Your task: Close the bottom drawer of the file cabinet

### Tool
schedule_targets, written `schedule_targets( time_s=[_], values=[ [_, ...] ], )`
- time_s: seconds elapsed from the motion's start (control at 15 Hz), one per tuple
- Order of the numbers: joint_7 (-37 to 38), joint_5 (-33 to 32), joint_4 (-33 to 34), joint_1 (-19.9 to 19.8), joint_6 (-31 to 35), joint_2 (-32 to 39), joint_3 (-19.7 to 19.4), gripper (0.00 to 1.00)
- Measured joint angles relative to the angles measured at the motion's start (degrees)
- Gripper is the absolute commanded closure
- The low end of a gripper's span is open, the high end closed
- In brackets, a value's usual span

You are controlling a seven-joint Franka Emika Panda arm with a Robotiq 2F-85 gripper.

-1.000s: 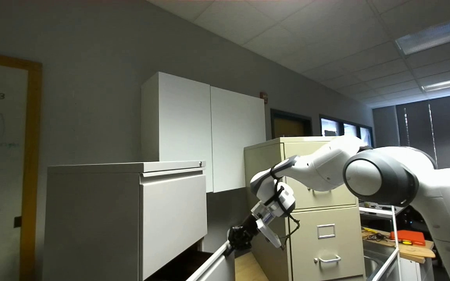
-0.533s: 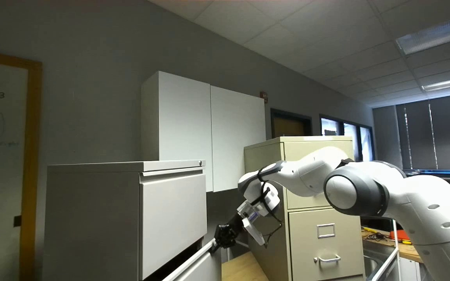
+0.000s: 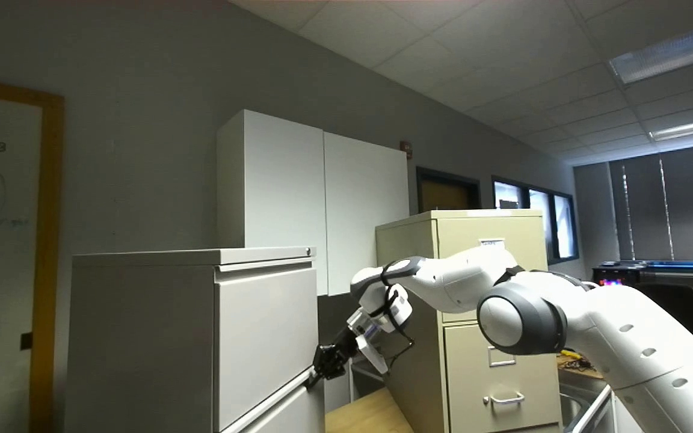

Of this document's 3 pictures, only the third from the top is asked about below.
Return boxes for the beige file cabinet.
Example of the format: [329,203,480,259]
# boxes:
[375,209,565,433]

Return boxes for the grey low drawer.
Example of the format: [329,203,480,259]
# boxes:
[221,368,327,433]

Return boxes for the grey tall drawer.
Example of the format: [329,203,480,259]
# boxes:
[213,259,319,432]

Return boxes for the beige drawer with label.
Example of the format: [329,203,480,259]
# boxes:
[437,215,549,272]

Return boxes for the grey file cabinet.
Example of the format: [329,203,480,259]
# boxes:
[65,247,327,433]

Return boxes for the dark framed door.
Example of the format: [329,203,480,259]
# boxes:
[416,167,481,213]

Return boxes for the yellow tool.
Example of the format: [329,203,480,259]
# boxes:
[561,348,591,369]

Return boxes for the row of dark framed windows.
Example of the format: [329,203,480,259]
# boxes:
[491,175,581,266]

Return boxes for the black office chair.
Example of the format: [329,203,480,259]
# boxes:
[634,283,693,346]

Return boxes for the dark desk with blue light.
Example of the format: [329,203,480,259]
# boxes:
[591,259,693,288]

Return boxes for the grey vertical blinds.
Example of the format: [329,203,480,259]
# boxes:
[608,141,693,263]

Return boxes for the narrow ceiling light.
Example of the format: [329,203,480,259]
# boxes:
[648,114,693,143]

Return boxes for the large ceiling light panel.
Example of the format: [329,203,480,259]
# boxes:
[609,16,693,85]

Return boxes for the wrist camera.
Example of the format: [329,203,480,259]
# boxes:
[363,337,390,375]

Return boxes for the grey low drawer handle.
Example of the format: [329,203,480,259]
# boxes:
[221,368,318,433]

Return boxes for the beige drawer with handle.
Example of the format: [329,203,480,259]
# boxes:
[443,324,564,433]

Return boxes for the silver drawer handle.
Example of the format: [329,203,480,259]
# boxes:
[482,391,526,407]

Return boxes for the white wall cabinet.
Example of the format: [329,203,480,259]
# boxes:
[217,109,411,297]

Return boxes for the whiteboard with wooden frame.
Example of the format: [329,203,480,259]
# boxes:
[0,75,65,433]

